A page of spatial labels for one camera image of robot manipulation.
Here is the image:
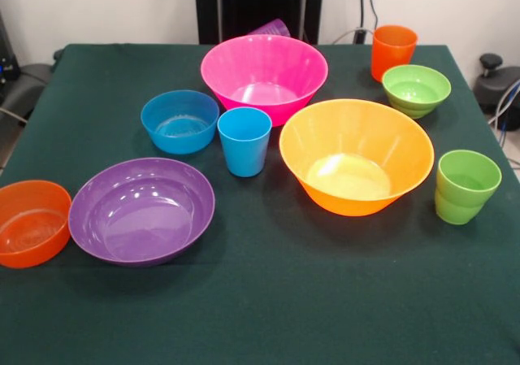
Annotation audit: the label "blue plastic cup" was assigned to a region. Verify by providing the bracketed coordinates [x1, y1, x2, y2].
[217, 106, 273, 178]

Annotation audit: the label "pink plastic bowl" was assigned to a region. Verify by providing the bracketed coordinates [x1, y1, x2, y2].
[200, 34, 329, 128]

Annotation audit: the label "purple plastic bowl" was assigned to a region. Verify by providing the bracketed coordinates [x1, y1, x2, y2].
[67, 157, 216, 269]

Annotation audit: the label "purple plastic cup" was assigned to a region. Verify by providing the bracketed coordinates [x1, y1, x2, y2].
[247, 18, 292, 39]

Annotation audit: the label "yellow plastic bowl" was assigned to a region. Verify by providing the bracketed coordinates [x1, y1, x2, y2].
[279, 98, 436, 218]

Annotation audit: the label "green plastic bowl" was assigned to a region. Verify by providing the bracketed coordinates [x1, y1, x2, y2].
[381, 64, 453, 119]

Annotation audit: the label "orange plastic bowl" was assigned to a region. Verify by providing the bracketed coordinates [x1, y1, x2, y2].
[0, 180, 72, 270]

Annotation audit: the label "blue plastic bowl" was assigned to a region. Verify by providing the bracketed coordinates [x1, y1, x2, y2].
[141, 89, 220, 155]

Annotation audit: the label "dark green tablecloth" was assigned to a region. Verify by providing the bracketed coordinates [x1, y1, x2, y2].
[0, 43, 520, 365]

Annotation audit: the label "orange plastic cup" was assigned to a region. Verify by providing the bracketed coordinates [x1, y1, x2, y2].
[370, 25, 418, 82]

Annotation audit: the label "green plastic cup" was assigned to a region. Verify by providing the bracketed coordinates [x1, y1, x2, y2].
[434, 150, 503, 225]

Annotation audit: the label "grey chair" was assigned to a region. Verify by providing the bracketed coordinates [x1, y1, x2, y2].
[0, 62, 54, 126]

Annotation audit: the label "dark equipment box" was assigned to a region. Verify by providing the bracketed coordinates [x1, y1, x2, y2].
[0, 11, 21, 86]

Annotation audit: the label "grey cable with plug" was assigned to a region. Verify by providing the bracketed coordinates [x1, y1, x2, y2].
[331, 26, 375, 46]

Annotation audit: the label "blue and white cables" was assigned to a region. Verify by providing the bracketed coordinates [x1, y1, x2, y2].
[487, 78, 520, 146]

